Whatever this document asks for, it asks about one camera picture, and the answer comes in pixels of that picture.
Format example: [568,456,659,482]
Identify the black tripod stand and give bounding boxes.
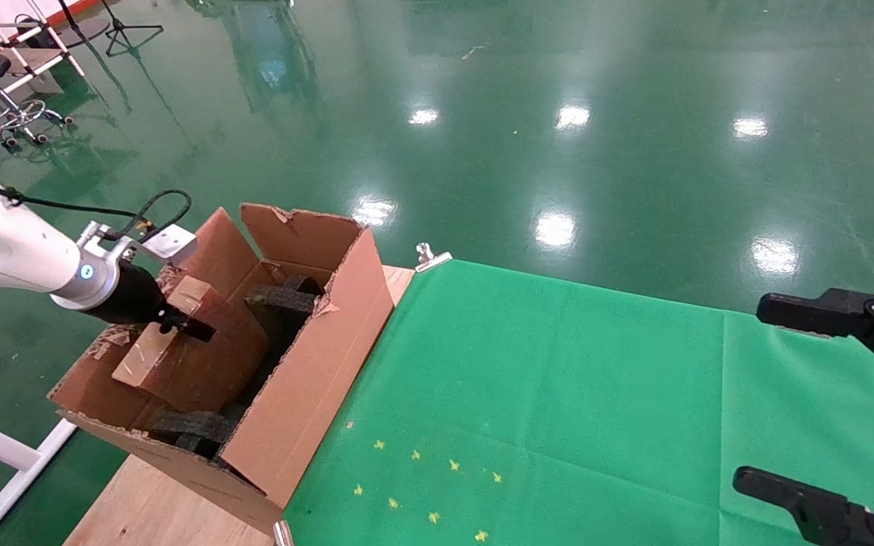
[102,0,166,58]

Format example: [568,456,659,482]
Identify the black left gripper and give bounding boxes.
[88,262,216,342]

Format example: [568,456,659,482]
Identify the black foam block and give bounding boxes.
[244,273,325,365]
[150,409,245,460]

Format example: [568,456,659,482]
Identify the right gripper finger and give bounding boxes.
[756,286,874,391]
[733,466,874,546]

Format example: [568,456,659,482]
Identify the small brown cardboard box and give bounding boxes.
[111,275,271,415]

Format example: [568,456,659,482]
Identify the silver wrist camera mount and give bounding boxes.
[77,220,198,263]

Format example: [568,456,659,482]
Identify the green table cloth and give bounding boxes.
[285,258,874,546]

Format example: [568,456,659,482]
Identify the large open cardboard carton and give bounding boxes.
[49,203,396,535]

